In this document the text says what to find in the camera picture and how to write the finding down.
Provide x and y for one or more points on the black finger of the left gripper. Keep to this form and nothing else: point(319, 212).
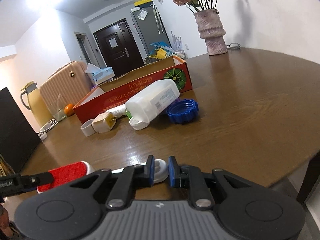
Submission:
point(18, 184)

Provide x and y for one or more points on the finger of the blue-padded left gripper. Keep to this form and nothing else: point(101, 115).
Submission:
point(128, 181)

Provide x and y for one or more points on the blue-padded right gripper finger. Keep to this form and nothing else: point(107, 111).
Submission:
point(192, 179)

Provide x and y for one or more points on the red and white lint brush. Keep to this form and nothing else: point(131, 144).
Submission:
point(70, 172)

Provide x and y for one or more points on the blue plastic cap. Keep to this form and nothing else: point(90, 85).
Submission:
point(183, 112)

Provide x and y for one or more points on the white spray bottle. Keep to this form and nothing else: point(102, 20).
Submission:
point(117, 111)

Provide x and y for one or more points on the small white cup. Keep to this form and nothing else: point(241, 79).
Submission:
point(87, 128)

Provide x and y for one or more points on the white plastic jug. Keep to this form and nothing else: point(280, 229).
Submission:
point(152, 100)

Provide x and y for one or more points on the black paper bag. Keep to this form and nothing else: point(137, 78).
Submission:
point(18, 138)

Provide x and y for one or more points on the white round lid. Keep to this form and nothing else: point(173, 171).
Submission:
point(138, 124)

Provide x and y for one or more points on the yellow thermos jug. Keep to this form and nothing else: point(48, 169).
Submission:
point(32, 100)

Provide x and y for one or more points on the red cardboard pumpkin box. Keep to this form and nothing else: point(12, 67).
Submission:
point(116, 92)

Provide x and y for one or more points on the clear glass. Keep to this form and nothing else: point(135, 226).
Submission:
point(58, 107)

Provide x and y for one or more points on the orange fruit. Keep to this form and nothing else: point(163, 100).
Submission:
point(68, 110)

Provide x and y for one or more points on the tissue pack blue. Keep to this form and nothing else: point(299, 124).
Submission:
point(99, 75)

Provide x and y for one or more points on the pink ribbed suitcase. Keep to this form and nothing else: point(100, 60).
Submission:
point(71, 81)

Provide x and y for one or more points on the yellow blue toy pile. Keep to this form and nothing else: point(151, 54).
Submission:
point(161, 50)

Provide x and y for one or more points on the dark entrance door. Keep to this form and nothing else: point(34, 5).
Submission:
point(118, 48)

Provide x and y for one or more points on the eyeglasses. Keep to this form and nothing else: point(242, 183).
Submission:
point(233, 46)

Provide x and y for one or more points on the grey refrigerator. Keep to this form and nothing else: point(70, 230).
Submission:
point(150, 28)

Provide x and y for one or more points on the pink textured vase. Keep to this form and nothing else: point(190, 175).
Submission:
point(211, 30)

